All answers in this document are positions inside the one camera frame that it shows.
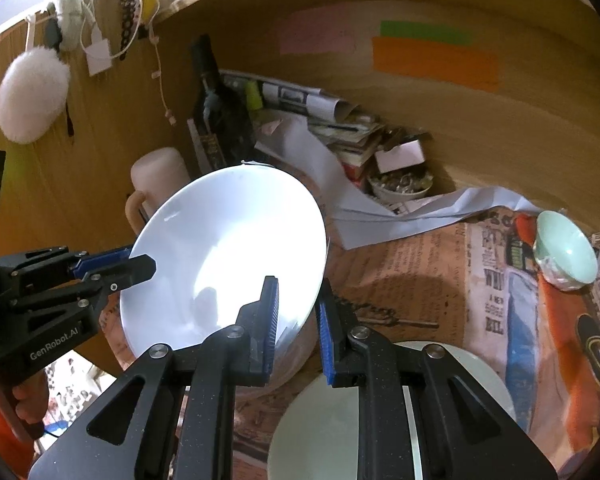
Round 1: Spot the rolled printed paper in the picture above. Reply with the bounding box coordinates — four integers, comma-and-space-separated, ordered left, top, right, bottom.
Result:
220, 70, 362, 122

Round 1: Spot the stack of booklets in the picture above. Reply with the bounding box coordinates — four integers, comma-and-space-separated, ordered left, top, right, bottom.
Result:
309, 114, 387, 182

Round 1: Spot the large white fluffy pompom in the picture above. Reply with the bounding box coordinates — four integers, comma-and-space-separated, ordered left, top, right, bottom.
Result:
0, 46, 73, 144

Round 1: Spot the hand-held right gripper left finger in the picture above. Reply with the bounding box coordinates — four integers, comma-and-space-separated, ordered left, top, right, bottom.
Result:
27, 275, 281, 480

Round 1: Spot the newspaper print table mat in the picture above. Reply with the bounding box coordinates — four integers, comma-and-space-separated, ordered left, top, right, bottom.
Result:
100, 207, 600, 480

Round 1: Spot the trinket-filled white bowl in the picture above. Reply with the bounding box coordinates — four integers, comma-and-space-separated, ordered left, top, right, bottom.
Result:
368, 170, 436, 208

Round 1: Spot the orange sticky note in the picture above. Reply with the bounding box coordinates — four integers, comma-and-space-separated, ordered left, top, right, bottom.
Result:
371, 36, 504, 93

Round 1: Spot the white paper sheet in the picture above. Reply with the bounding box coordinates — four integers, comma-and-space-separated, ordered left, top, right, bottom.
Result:
254, 114, 542, 252

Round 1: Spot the green sticky note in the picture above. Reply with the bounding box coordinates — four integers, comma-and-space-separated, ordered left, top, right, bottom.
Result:
379, 20, 474, 47

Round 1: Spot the pale green bowl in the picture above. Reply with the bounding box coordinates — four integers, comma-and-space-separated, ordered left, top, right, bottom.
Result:
531, 209, 600, 292

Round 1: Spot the white square tag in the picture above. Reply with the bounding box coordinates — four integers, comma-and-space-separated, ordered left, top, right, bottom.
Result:
85, 35, 114, 78

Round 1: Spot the yellow-green marker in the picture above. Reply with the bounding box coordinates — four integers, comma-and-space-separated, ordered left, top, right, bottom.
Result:
244, 79, 262, 112

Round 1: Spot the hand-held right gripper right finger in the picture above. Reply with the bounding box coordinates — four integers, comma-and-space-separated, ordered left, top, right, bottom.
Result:
314, 280, 558, 480

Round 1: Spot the black white patterned band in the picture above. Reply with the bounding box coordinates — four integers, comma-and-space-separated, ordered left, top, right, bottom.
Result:
99, 0, 142, 59

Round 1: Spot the pink sticky note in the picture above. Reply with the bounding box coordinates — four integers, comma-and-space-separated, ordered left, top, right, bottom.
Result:
274, 2, 362, 57

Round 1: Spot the small white box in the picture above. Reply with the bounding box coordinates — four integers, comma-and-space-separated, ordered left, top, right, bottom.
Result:
374, 137, 427, 174

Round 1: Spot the white plate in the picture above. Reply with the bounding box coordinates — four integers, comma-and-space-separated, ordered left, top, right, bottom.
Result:
119, 161, 329, 388

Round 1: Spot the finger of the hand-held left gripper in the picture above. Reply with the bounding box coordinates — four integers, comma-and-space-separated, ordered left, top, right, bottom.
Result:
75, 254, 157, 307
62, 246, 134, 279

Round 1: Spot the pale ceramic plate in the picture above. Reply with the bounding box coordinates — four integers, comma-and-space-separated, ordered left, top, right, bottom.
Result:
266, 340, 519, 480

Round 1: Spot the dark wine bottle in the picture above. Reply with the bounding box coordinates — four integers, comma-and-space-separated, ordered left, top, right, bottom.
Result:
189, 35, 257, 171

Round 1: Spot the pink mug with handle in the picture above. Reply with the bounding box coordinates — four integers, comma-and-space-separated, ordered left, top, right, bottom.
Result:
124, 147, 192, 234

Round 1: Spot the white cable with connector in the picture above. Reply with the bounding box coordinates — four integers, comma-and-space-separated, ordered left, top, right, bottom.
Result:
149, 24, 179, 127

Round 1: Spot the person's left hand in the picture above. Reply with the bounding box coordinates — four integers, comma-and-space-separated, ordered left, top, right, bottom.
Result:
10, 374, 50, 427

